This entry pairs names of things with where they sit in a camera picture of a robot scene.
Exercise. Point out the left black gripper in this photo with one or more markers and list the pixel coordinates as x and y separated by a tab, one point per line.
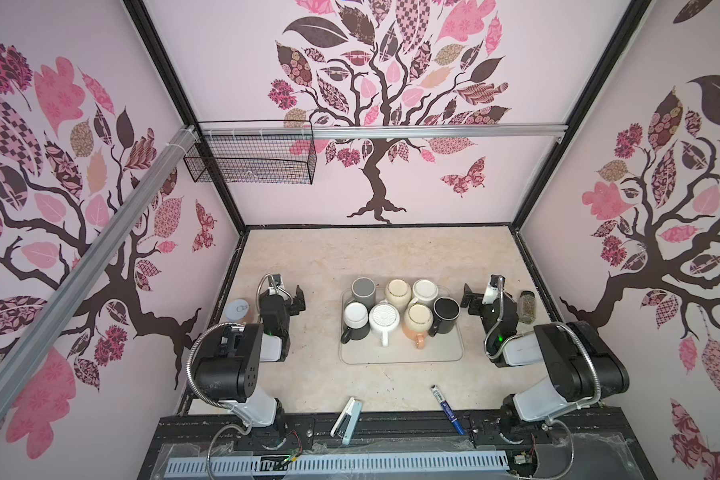
285	300

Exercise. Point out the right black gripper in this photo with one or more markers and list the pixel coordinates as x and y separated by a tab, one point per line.
481	302

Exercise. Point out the black mug white base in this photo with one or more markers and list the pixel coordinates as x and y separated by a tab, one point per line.
356	325

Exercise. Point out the grey mug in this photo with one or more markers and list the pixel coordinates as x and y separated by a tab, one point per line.
364	291

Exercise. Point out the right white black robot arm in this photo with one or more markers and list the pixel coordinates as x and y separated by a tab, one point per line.
611	371

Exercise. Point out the black mug upright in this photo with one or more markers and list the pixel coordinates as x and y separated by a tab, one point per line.
446	312

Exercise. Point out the peach orange mug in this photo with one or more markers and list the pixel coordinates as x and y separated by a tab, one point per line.
417	320

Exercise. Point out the cream mug back middle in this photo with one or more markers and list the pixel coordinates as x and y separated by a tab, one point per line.
398	293

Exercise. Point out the translucent plastic tray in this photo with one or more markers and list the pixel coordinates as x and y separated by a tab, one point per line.
441	348

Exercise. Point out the glass spice jar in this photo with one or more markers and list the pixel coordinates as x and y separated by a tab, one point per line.
526	307

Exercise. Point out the orange tin can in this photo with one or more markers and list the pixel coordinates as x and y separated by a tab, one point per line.
237	311

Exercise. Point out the blue marker pen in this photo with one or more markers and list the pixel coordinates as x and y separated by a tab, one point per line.
447	410

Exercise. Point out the white stapler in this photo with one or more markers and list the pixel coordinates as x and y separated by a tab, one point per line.
345	425

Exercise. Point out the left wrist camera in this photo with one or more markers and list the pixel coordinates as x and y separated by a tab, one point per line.
275	284

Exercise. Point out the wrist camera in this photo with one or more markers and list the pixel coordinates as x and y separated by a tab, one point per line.
275	284
494	289

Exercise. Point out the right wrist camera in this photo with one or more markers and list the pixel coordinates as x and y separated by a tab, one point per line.
494	289

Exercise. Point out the white slotted cable duct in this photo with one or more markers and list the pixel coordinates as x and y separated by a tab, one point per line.
245	467

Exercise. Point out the black wire basket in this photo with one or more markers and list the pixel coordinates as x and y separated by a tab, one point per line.
254	151

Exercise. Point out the back aluminium rail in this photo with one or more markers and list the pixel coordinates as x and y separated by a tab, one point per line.
386	132

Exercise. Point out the aluminium rail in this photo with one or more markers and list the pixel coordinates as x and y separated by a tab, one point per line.
386	132
21	362

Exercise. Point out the black base frame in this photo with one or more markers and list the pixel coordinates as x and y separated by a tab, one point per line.
605	446

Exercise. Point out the left aluminium rail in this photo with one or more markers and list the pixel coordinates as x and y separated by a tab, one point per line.
21	362

